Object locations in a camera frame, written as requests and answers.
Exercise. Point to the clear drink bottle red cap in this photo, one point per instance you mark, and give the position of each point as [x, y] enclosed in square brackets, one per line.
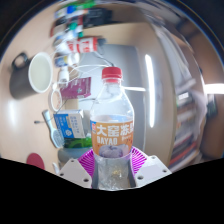
[111, 133]

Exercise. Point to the black mug white inside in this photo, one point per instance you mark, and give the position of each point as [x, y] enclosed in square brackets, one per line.
[40, 71]

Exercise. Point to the under-shelf light bar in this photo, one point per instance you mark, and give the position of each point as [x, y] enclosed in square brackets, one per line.
[150, 90]

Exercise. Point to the blue and white box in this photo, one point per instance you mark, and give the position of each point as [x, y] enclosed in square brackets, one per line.
[70, 125]

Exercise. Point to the flat round red coaster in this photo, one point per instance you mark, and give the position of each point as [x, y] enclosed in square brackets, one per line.
[35, 161]

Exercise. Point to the magenta carton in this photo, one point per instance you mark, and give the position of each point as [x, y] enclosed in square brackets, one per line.
[76, 88]

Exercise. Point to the red and white canister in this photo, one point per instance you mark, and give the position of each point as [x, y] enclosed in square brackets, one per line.
[81, 45]

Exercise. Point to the dark green bottle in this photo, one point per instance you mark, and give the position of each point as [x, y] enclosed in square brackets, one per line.
[76, 142]

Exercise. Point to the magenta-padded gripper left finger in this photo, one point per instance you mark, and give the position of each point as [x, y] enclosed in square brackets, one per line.
[75, 171]

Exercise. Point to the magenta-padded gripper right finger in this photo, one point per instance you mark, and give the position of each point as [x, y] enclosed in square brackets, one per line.
[150, 170]

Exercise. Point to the ceiling light tube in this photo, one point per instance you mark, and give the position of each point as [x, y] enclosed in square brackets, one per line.
[214, 88]

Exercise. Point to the small white dish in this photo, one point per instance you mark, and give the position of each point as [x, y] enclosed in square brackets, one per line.
[52, 100]

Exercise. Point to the white plastic handheld tool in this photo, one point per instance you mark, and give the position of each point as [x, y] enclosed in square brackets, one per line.
[55, 135]

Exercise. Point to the white pill bottle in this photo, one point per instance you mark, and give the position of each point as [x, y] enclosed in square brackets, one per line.
[65, 61]

